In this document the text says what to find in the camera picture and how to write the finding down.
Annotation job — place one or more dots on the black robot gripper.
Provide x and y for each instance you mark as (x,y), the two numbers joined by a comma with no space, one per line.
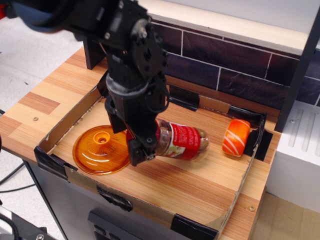
(136,110)

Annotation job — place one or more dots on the red-capped basil spice bottle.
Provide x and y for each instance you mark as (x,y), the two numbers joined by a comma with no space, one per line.
(179,141)

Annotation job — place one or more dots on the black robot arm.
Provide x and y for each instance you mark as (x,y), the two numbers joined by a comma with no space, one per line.
(136,85)

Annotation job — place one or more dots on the cardboard fence with black tape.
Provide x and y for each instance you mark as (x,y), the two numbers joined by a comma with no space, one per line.
(217,198)

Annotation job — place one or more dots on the orange transparent plastic lid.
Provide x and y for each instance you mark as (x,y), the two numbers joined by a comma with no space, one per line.
(100,151)

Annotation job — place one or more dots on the orange salmon sushi toy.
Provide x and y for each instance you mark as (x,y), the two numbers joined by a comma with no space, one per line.
(236,137)

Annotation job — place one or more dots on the dark brick-pattern back panel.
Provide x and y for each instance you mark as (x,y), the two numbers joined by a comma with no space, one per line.
(244,70)

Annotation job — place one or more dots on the white ribbed side unit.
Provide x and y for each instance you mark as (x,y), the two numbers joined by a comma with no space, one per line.
(295,172)

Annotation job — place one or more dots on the black metal frame post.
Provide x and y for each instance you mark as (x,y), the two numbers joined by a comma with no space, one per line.
(299,74)

